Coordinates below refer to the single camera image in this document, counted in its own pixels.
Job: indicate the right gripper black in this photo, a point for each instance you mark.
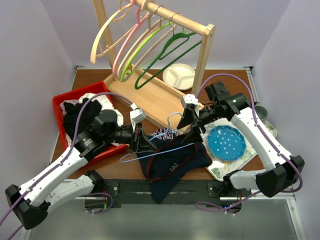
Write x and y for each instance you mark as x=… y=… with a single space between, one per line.
x=194 y=136

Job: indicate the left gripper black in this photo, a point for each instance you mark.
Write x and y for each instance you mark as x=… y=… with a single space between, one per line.
x=144 y=145

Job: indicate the light blue wire hanger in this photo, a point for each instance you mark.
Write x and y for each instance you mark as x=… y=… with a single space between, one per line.
x=167 y=130

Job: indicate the navy tank top red trim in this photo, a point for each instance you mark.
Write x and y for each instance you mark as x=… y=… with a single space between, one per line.
x=165 y=170

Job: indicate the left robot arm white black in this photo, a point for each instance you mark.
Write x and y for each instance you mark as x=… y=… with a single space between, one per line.
x=32 y=201

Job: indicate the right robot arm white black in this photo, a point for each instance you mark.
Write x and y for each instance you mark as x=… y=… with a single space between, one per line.
x=281 y=168

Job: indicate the wooden hanger rack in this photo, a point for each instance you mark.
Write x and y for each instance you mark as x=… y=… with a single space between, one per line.
x=157 y=98

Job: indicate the lime green hanger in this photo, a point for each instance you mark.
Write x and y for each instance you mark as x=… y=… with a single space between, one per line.
x=125 y=68

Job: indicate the dark green hanger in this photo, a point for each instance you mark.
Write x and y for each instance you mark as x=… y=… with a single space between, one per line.
x=165 y=53

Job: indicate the natural wooden hanger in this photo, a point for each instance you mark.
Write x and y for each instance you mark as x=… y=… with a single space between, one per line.
x=103 y=43

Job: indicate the beige plastic hanger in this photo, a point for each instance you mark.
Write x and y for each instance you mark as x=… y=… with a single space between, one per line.
x=149 y=28

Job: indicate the pink plastic hanger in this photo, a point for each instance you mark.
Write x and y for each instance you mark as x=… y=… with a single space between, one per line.
x=140 y=22

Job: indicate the blue dotted plate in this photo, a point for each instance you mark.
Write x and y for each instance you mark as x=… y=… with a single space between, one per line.
x=226 y=143

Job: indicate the floral leaf tray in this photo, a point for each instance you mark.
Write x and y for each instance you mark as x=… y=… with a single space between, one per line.
x=220 y=168

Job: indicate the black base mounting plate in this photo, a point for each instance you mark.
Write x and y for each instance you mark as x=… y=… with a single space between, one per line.
x=186 y=192

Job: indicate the white divided dish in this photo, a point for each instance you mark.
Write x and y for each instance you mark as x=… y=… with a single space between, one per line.
x=180 y=76

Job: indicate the white garment in bin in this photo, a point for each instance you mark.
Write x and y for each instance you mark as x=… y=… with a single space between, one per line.
x=97 y=105

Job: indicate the red plastic bin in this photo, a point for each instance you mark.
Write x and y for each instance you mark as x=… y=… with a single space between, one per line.
x=75 y=97

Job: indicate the grey ceramic cup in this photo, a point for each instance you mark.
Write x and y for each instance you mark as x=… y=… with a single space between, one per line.
x=261 y=112

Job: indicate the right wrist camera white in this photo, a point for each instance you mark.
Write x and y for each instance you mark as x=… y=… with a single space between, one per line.
x=189 y=99

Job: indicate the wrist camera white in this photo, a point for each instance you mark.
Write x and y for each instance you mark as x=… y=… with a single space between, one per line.
x=189 y=99
x=137 y=114

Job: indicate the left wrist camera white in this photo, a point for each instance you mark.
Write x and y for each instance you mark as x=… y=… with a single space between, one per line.
x=137 y=114

